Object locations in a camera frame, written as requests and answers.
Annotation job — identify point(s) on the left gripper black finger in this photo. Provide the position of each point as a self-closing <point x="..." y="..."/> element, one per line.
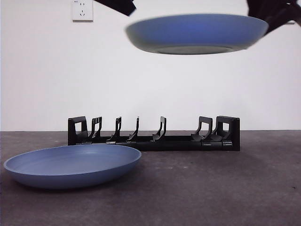
<point x="117" y="5"/>

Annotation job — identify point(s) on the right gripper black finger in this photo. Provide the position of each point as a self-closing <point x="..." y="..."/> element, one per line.
<point x="257" y="9"/>
<point x="276" y="23"/>

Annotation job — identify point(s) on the green round plate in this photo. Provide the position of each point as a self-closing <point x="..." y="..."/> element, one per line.
<point x="195" y="33"/>

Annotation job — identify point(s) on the blue round plate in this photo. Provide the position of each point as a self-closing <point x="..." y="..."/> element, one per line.
<point x="70" y="164"/>

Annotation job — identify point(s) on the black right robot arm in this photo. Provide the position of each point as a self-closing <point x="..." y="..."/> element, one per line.
<point x="289" y="7"/>

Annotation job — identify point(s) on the black plastic plate rack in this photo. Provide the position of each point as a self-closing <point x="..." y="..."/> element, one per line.
<point x="164" y="144"/>

